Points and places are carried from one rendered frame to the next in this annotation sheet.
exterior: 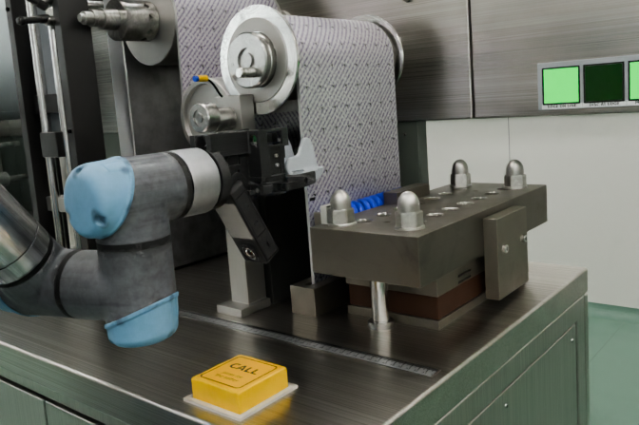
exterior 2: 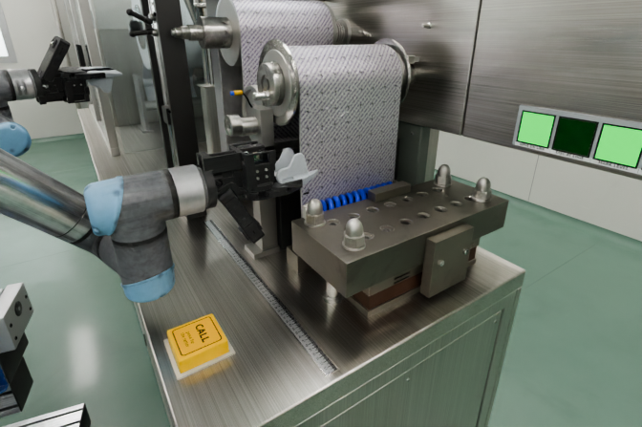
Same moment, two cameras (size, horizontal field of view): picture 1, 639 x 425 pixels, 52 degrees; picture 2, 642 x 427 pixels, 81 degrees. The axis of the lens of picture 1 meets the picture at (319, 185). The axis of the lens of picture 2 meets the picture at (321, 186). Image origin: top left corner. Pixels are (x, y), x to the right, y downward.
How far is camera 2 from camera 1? 37 cm
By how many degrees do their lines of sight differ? 22
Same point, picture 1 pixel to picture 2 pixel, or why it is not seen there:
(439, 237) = (373, 259)
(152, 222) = (139, 229)
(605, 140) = not seen: hidden behind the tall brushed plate
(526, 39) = (515, 80)
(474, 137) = not seen: hidden behind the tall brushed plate
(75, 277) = (105, 247)
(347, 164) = (343, 166)
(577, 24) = (565, 76)
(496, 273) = (429, 279)
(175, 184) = (160, 202)
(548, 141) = not seen: hidden behind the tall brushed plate
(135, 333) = (133, 295)
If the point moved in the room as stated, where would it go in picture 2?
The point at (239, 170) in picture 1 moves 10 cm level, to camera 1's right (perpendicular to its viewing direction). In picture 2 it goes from (232, 181) to (291, 187)
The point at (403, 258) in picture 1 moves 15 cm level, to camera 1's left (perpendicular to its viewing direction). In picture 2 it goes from (337, 272) to (246, 256)
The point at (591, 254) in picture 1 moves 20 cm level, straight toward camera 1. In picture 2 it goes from (592, 189) to (588, 198)
